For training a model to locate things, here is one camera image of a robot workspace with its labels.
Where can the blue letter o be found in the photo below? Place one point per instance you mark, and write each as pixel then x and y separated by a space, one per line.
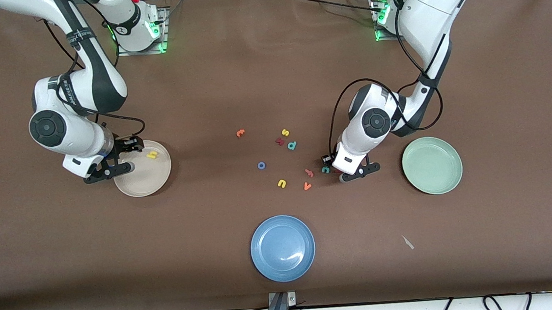
pixel 258 165

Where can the teal letter p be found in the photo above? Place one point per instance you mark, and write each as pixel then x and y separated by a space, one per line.
pixel 291 145

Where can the dark red letter k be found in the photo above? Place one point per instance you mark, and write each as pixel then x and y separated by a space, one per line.
pixel 280 142

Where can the small white paper scrap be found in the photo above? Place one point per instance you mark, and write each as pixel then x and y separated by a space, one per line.
pixel 407 242

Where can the pink letter y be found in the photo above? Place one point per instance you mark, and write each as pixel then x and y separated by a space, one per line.
pixel 309 173

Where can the orange letter v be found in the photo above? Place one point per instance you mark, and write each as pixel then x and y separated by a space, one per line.
pixel 308 186

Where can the beige brown plate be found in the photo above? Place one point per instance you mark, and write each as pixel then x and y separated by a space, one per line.
pixel 142 178

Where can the pale green plate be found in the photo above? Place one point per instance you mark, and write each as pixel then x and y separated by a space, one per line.
pixel 432 165

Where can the blue plate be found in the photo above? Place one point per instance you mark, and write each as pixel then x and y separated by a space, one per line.
pixel 282 248

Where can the orange letter t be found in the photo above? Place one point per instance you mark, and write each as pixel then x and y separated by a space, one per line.
pixel 240 133

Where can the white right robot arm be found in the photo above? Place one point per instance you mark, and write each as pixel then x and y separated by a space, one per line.
pixel 88 86

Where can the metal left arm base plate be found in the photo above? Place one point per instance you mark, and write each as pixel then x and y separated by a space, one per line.
pixel 381 36

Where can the yellow letter u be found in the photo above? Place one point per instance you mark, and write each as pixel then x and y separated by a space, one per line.
pixel 279 184

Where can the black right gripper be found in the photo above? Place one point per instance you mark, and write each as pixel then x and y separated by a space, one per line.
pixel 121 146

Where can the brown paper table cover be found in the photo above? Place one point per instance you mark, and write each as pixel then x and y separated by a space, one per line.
pixel 250 78

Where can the yellow letter h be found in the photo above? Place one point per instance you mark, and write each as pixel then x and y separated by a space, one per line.
pixel 152 155

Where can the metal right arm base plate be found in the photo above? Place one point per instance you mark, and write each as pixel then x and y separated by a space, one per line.
pixel 160 36

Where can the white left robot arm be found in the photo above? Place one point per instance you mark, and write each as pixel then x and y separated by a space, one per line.
pixel 422 10

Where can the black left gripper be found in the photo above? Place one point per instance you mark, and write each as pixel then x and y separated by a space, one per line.
pixel 326 160

